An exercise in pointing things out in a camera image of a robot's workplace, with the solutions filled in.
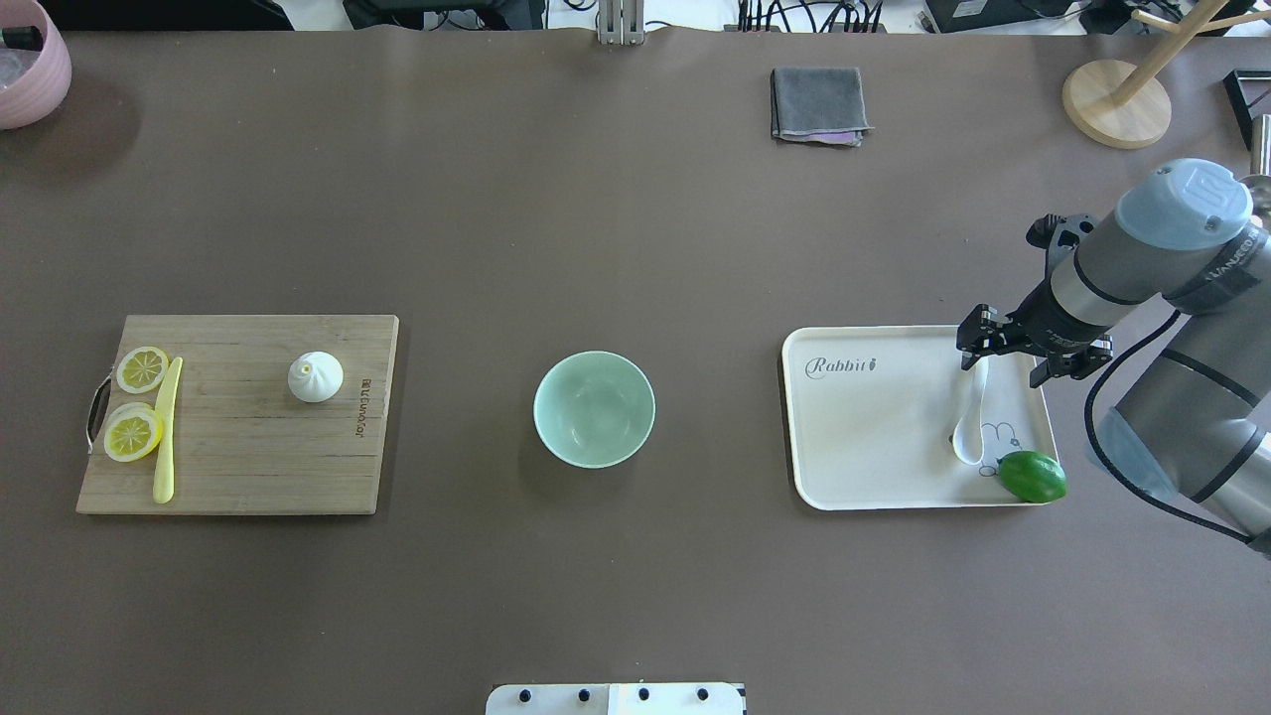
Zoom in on white steamed bun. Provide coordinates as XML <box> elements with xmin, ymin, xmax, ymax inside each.
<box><xmin>287</xmin><ymin>352</ymin><xmax>344</xmax><ymax>404</ymax></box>

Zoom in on wooden mug tree stand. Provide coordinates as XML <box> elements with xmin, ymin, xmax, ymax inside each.
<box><xmin>1061</xmin><ymin>1</ymin><xmax>1270</xmax><ymax>150</ymax></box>

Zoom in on pink bowl with ice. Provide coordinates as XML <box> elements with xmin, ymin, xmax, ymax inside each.
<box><xmin>1</xmin><ymin>1</ymin><xmax>72</xmax><ymax>130</ymax></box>

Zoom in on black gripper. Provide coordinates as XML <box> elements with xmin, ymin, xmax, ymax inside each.
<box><xmin>956</xmin><ymin>281</ymin><xmax>1115</xmax><ymax>389</ymax></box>

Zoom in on wooden cutting board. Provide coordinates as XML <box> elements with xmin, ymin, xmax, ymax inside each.
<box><xmin>76</xmin><ymin>314</ymin><xmax>399</xmax><ymax>516</ymax></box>

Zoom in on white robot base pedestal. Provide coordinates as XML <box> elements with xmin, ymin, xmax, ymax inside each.
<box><xmin>486</xmin><ymin>679</ymin><xmax>749</xmax><ymax>714</ymax></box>

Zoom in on green lime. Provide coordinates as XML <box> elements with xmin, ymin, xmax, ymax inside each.
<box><xmin>998</xmin><ymin>451</ymin><xmax>1066</xmax><ymax>503</ymax></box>

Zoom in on cream rabbit serving tray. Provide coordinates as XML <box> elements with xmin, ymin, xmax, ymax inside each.
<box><xmin>780</xmin><ymin>325</ymin><xmax>1057</xmax><ymax>511</ymax></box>

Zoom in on grey folded cloth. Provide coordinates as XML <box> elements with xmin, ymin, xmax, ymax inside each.
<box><xmin>771</xmin><ymin>67</ymin><xmax>873</xmax><ymax>149</ymax></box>

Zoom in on white ceramic soup spoon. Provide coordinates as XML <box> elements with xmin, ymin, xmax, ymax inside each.
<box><xmin>949</xmin><ymin>359</ymin><xmax>989</xmax><ymax>466</ymax></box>

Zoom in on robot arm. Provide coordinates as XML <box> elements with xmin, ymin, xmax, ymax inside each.
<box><xmin>956</xmin><ymin>157</ymin><xmax>1270</xmax><ymax>556</ymax></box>

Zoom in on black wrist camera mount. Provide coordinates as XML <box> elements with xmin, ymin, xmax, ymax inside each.
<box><xmin>1024</xmin><ymin>215</ymin><xmax>1096</xmax><ymax>279</ymax></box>

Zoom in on stacked lemon slices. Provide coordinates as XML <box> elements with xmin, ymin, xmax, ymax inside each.
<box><xmin>114</xmin><ymin>345</ymin><xmax>172</xmax><ymax>394</ymax></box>

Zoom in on yellow plastic knife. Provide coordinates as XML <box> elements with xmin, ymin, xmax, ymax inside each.
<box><xmin>153</xmin><ymin>357</ymin><xmax>186</xmax><ymax>505</ymax></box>

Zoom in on single lemon slice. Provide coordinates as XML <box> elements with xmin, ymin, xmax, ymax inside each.
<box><xmin>103</xmin><ymin>401</ymin><xmax>165</xmax><ymax>464</ymax></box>

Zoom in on mint green bowl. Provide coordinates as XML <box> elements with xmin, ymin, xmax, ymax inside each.
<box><xmin>533</xmin><ymin>352</ymin><xmax>655</xmax><ymax>469</ymax></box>

